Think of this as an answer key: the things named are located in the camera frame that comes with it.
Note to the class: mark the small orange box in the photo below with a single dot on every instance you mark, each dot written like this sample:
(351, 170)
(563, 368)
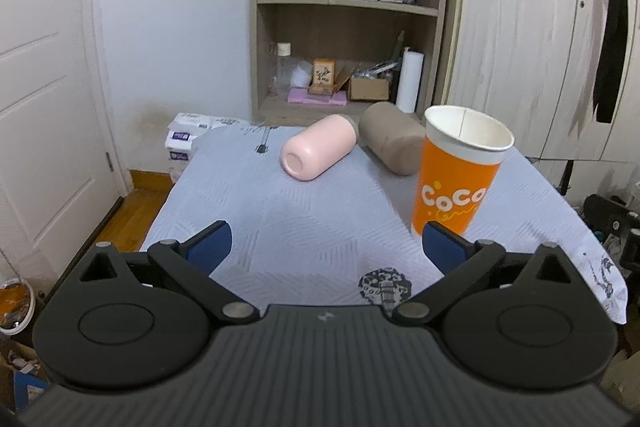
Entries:
(324, 72)

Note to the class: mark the flat pink box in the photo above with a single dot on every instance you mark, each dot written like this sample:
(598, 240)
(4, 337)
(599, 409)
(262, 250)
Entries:
(297, 98)

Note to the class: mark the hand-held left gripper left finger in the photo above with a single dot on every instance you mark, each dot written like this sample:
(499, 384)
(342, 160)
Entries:
(212, 247)

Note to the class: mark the purple label tissue pack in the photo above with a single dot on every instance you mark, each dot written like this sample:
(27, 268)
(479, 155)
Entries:
(180, 144)

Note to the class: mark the orange paper cup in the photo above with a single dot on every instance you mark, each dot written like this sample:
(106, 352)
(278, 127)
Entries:
(455, 177)

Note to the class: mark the white door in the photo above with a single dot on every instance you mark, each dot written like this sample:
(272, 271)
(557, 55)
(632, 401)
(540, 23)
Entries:
(45, 107)

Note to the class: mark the white paper towel roll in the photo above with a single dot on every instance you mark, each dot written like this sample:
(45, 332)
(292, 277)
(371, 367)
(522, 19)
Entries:
(410, 82)

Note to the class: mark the wooden shelf unit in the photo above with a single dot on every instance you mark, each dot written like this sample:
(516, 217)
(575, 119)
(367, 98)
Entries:
(350, 32)

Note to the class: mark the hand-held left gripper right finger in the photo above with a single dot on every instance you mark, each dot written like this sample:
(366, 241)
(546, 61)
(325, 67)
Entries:
(440, 247)

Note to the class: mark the black chair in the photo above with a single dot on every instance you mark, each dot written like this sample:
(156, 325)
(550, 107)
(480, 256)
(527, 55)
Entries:
(610, 212)

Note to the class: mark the light wooden wardrobe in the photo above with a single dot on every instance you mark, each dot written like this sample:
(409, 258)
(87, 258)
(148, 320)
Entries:
(525, 57)

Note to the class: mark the black zipper pull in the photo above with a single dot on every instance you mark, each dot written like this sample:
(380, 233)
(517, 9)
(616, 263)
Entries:
(262, 144)

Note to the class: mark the black hanging ribbon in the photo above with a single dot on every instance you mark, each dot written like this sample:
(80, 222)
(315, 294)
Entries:
(615, 37)

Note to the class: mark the pink cup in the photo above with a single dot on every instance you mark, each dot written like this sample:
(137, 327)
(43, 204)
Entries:
(320, 147)

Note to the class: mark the clear bottle cream cap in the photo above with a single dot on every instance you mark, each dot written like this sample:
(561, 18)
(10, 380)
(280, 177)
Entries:
(283, 69)

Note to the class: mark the brown cup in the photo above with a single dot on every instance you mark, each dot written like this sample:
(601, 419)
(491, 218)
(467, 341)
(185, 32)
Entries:
(392, 137)

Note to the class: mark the white bucket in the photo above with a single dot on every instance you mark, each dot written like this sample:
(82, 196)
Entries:
(17, 307)

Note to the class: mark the open cardboard box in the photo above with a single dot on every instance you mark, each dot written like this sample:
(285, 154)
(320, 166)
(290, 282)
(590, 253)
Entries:
(370, 89)

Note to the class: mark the grey patterned tablecloth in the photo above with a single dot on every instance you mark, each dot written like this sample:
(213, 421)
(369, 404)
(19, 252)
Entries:
(300, 232)

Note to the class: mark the small white cup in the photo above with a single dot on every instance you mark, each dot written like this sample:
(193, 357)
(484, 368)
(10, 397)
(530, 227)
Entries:
(302, 74)

